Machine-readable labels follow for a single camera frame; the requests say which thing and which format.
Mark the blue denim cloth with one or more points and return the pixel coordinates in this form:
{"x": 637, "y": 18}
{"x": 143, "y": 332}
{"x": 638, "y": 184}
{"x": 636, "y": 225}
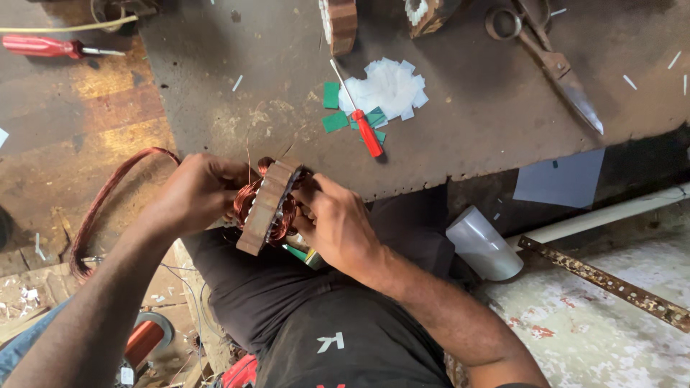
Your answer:
{"x": 21, "y": 342}

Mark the person's right hand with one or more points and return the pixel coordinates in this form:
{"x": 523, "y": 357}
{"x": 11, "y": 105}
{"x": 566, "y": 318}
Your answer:
{"x": 337, "y": 226}

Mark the red tool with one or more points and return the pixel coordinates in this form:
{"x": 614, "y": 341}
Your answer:
{"x": 240, "y": 372}

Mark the person's left hand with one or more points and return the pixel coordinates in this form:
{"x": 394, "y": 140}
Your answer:
{"x": 197, "y": 188}

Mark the rusty perforated metal strip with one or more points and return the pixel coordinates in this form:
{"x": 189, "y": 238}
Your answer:
{"x": 604, "y": 280}

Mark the pile of white paper pieces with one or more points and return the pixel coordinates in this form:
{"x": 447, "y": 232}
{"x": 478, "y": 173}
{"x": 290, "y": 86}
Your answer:
{"x": 385, "y": 86}

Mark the rusty metal scissors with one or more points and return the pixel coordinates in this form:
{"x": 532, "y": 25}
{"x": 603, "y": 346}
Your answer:
{"x": 560, "y": 70}

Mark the person's left fingers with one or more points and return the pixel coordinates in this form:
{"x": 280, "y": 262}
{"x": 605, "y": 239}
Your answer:
{"x": 232, "y": 175}

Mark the green and white paper strips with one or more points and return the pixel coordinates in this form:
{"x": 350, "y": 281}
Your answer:
{"x": 307, "y": 257}

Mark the translucent white plastic sheet roll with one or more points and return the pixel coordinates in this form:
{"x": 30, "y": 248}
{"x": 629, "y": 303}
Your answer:
{"x": 482, "y": 245}

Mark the person's black clothing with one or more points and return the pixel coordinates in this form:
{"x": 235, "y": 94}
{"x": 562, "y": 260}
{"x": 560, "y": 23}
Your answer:
{"x": 323, "y": 318}

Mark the motor stator with copper windings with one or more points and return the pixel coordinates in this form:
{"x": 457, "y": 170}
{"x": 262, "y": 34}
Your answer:
{"x": 267, "y": 207}

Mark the empty brown stator core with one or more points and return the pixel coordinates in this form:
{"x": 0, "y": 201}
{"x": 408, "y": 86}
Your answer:
{"x": 342, "y": 24}
{"x": 428, "y": 16}

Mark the grey paper sheet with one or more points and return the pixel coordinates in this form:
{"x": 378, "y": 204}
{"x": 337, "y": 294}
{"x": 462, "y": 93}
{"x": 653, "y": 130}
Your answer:
{"x": 560, "y": 180}

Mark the person's right fingers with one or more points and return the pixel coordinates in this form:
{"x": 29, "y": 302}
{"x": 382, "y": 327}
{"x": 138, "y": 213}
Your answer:
{"x": 312, "y": 196}

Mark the round metal motor part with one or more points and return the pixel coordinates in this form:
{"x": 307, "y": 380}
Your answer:
{"x": 121, "y": 11}

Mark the white plastic pipe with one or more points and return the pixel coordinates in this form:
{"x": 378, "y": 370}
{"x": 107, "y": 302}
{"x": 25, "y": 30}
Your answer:
{"x": 598, "y": 215}

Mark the green insulation paper piece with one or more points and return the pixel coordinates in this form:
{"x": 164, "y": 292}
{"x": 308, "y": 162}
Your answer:
{"x": 331, "y": 95}
{"x": 376, "y": 116}
{"x": 380, "y": 137}
{"x": 335, "y": 122}

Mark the white paper strip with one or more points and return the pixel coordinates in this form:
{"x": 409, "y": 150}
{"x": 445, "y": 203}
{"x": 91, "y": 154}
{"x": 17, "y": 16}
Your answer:
{"x": 630, "y": 82}
{"x": 237, "y": 83}
{"x": 674, "y": 60}

